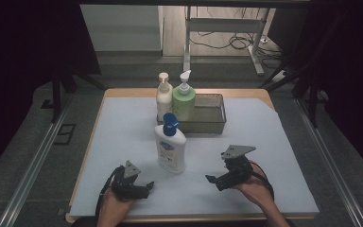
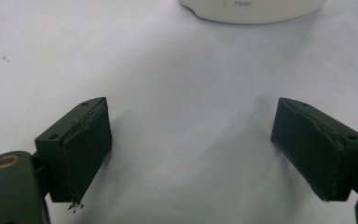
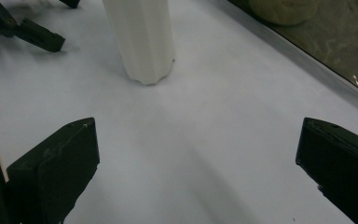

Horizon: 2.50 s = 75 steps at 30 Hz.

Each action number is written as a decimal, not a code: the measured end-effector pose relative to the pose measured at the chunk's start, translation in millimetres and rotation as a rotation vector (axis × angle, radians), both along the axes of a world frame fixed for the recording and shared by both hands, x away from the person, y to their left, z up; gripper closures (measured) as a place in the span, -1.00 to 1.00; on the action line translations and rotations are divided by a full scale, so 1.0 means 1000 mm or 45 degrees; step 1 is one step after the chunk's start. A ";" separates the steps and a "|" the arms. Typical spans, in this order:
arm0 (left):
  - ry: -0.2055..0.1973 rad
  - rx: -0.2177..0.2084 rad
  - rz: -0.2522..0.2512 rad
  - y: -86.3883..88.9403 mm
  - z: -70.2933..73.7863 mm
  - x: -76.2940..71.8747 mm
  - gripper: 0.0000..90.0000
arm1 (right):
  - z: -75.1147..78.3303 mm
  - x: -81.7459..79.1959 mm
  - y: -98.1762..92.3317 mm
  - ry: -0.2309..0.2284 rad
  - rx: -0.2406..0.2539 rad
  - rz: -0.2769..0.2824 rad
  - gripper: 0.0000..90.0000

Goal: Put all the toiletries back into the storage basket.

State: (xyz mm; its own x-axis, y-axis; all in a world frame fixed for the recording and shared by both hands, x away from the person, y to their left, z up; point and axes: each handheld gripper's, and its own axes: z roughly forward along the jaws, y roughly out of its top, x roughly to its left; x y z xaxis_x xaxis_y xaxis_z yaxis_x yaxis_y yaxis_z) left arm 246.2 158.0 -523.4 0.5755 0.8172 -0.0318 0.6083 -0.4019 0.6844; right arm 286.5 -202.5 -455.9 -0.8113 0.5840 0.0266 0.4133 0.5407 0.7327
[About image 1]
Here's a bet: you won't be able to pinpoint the white bottle with blue pump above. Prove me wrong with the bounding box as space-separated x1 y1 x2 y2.
153 112 188 175

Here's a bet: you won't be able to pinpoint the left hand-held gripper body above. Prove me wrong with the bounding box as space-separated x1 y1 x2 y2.
112 160 142 201

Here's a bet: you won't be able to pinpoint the white cabinet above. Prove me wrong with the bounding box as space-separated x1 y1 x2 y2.
79 4 164 53

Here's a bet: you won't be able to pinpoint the dark curtain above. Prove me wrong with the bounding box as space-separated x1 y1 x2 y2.
0 0 102 183
268 0 363 183

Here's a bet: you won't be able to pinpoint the grey metal mesh basket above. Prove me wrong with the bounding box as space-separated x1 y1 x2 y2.
156 93 227 135

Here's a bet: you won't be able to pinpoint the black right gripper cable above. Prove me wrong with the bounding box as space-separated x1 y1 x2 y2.
249 161 275 201

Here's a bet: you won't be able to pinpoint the person's left hand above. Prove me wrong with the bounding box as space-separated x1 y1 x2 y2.
97 186 136 223

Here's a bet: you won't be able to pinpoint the cream pump bottle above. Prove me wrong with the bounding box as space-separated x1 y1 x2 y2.
155 72 174 122

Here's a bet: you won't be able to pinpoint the green bottle with white pump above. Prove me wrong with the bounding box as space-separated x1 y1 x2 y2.
172 69 197 122

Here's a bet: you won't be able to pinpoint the person's right hand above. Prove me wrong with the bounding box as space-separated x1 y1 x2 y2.
233 164 274 207

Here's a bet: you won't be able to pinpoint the black metal stand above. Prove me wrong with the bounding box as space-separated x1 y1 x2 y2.
258 60 329 129
41 70 107 124

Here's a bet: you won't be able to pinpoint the white metal stand frame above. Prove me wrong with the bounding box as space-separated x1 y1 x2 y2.
182 6 266 77

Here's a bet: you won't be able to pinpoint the black floor cables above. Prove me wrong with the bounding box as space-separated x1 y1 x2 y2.
188 6 285 69

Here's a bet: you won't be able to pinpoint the aluminium rail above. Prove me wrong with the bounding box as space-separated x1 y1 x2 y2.
294 97 363 227
0 94 74 227

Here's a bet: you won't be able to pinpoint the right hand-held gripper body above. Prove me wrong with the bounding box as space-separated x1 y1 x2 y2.
220 145 257 185

